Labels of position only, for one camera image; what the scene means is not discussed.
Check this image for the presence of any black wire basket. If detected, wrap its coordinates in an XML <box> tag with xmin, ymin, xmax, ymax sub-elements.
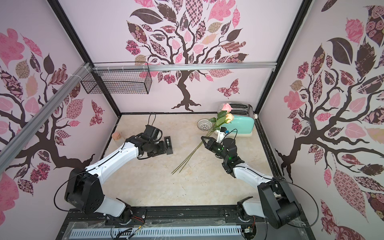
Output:
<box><xmin>81</xmin><ymin>62</ymin><xmax>153</xmax><ymax>95</ymax></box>

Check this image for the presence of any mint green toaster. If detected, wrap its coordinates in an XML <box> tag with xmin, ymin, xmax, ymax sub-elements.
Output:
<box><xmin>223</xmin><ymin>102</ymin><xmax>255</xmax><ymax>137</ymax></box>

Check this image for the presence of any black tape dispenser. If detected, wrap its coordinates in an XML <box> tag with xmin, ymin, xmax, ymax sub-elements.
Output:
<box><xmin>164</xmin><ymin>136</ymin><xmax>173</xmax><ymax>155</ymax></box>

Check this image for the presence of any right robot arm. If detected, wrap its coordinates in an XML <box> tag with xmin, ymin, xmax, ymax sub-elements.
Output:
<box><xmin>201</xmin><ymin>136</ymin><xmax>304</xmax><ymax>229</ymax></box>

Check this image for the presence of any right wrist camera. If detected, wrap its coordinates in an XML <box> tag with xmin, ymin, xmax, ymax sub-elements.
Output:
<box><xmin>217</xmin><ymin>127</ymin><xmax>229</xmax><ymax>143</ymax></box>

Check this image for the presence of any white patterned bowl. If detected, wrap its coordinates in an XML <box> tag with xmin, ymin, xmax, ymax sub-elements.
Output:
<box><xmin>197</xmin><ymin>119</ymin><xmax>213</xmax><ymax>132</ymax></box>

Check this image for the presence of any white slotted cable duct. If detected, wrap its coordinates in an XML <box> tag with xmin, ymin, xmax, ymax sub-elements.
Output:
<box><xmin>64</xmin><ymin>226</ymin><xmax>243</xmax><ymax>240</ymax></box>

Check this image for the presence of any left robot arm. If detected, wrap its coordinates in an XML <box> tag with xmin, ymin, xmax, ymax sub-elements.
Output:
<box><xmin>62</xmin><ymin>125</ymin><xmax>173</xmax><ymax>225</ymax></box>

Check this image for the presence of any glass jar with cork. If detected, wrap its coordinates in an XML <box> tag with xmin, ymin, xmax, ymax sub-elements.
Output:
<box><xmin>112</xmin><ymin>132</ymin><xmax>121</xmax><ymax>142</ymax></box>

